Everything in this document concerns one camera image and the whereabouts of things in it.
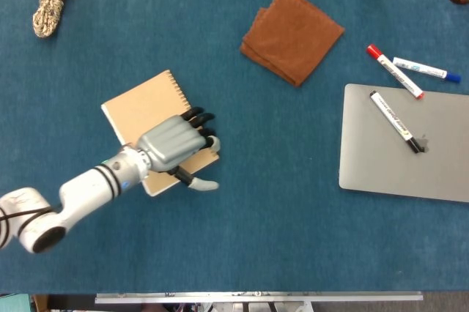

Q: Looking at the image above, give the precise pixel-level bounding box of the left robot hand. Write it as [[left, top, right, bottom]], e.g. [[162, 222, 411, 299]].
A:
[[136, 106, 223, 192]]

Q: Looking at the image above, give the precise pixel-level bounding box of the yellow spiral notebook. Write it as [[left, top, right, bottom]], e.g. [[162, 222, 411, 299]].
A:
[[100, 69, 221, 198]]

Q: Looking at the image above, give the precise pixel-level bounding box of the blue table cloth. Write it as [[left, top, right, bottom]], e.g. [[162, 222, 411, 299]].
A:
[[0, 0, 469, 295]]

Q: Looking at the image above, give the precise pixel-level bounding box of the folded brown cloth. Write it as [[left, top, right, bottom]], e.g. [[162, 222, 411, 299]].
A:
[[239, 0, 346, 89]]

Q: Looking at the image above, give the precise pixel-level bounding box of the brown cardboard box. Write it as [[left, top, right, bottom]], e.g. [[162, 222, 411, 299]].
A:
[[32, 294, 51, 312]]

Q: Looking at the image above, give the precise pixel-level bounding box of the grey closed laptop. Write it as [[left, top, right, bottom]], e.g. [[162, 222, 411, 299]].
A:
[[338, 83, 469, 204]]

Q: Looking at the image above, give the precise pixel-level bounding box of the black whiteboard marker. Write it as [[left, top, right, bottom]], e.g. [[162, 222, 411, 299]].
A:
[[369, 90, 423, 155]]

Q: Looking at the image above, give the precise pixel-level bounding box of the teal box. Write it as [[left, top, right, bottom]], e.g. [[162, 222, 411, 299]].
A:
[[0, 293, 32, 312]]

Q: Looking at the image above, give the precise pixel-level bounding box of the red whiteboard marker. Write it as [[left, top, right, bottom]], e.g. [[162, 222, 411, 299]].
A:
[[366, 44, 426, 100]]

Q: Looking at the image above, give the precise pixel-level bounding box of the blue whiteboard marker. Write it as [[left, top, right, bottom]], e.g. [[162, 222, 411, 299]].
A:
[[392, 56, 462, 83]]

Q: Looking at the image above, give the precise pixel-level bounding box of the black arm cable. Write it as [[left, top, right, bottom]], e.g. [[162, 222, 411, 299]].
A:
[[0, 206, 56, 250]]

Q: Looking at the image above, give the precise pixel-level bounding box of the silver metal rail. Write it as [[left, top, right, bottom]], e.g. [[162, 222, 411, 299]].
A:
[[94, 291, 424, 305]]

